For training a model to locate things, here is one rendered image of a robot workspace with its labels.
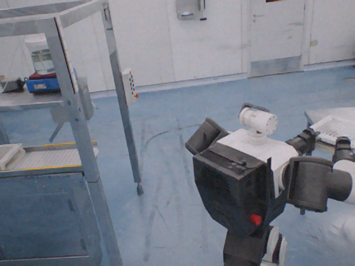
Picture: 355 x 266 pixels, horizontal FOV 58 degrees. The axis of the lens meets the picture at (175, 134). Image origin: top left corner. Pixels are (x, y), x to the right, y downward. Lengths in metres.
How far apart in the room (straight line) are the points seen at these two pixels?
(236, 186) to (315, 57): 5.38
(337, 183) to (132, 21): 4.73
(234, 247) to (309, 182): 0.40
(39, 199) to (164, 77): 3.89
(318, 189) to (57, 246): 1.80
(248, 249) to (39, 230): 1.48
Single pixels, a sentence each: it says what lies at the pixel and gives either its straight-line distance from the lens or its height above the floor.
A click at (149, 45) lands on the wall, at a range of 5.48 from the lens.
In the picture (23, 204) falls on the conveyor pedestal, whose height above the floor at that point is 0.65.
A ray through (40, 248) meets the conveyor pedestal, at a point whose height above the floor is 0.27.
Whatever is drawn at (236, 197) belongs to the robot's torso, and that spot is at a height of 1.20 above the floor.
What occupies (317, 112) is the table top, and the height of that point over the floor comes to 0.88.
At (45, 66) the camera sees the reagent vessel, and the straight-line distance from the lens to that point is 1.77.
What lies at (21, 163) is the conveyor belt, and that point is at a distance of 2.14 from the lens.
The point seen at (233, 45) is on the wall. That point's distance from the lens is 5.66.
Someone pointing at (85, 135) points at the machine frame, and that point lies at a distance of 1.67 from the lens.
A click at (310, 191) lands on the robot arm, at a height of 1.23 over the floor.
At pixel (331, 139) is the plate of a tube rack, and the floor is 1.07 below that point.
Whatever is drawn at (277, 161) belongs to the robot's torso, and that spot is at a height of 1.26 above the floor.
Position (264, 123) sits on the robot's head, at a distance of 1.04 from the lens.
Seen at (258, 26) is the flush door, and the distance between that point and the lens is 5.72.
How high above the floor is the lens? 1.82
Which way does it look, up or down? 27 degrees down
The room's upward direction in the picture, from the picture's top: 7 degrees counter-clockwise
